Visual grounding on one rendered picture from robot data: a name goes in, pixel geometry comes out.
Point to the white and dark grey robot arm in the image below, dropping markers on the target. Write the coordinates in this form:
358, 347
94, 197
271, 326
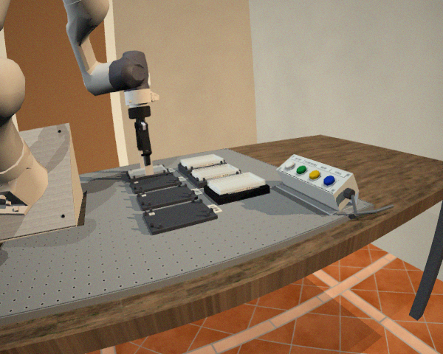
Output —
23, 179

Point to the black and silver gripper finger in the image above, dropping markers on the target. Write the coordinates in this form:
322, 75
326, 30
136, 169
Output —
139, 148
146, 145

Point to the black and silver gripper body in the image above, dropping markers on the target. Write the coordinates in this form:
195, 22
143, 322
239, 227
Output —
139, 113

